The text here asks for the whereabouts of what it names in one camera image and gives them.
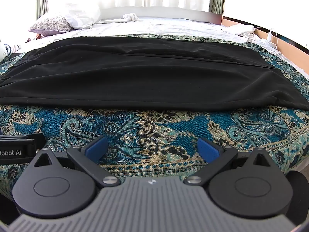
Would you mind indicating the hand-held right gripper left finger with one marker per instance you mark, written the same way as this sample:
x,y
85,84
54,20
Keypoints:
x,y
96,148

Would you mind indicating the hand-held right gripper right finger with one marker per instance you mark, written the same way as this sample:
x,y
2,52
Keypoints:
x,y
207,150

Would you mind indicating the black pants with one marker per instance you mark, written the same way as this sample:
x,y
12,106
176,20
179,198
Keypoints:
x,y
144,77

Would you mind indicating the teal paisley blanket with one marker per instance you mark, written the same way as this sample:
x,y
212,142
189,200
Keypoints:
x,y
154,128

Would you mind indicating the white printed soft item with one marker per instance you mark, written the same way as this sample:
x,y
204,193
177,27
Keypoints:
x,y
4,49

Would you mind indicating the white round device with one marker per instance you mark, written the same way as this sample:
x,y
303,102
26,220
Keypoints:
x,y
267,43

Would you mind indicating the floral pillow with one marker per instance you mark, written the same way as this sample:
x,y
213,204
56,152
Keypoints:
x,y
49,24

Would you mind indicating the white bed sheet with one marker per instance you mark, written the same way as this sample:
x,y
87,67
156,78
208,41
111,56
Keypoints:
x,y
149,27

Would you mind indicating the white pillow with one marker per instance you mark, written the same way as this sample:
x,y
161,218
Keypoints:
x,y
80,15

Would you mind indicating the crumpled white cloth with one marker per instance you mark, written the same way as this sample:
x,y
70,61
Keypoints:
x,y
130,17

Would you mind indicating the white headboard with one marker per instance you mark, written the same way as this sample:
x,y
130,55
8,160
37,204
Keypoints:
x,y
169,14

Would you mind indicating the wooden bed frame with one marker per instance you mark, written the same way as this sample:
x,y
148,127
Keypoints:
x,y
284,42

